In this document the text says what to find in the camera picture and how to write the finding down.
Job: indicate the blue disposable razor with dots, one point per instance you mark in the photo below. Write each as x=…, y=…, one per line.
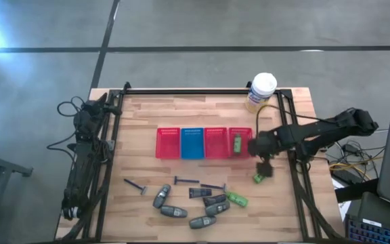
x=213, y=186
x=135, y=185
x=185, y=180

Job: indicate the black power adapter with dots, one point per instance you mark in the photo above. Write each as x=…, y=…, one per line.
x=350, y=148

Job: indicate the Lysol wipes canister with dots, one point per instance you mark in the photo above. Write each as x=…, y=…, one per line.
x=261, y=93

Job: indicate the dark gray toiletry tube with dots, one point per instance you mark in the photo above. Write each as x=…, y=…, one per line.
x=200, y=192

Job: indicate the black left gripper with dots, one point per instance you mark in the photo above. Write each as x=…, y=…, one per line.
x=73, y=205

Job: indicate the gray toiletry bottle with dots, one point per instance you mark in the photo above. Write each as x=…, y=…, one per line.
x=202, y=222
x=174, y=211
x=161, y=196
x=214, y=199
x=217, y=208

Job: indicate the black metal table frame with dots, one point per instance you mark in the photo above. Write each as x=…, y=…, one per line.
x=195, y=91

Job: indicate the green travel bottle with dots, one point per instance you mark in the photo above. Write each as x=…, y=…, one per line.
x=258, y=178
x=237, y=199
x=237, y=144

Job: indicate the red plastic basket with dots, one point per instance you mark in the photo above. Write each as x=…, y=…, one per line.
x=168, y=144
x=216, y=144
x=246, y=149

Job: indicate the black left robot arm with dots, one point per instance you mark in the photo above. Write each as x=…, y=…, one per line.
x=83, y=162

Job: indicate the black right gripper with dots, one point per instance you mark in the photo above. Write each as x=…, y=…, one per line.
x=261, y=145

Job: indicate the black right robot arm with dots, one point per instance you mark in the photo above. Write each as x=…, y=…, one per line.
x=317, y=130

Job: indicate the blue plastic basket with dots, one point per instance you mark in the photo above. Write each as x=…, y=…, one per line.
x=192, y=144

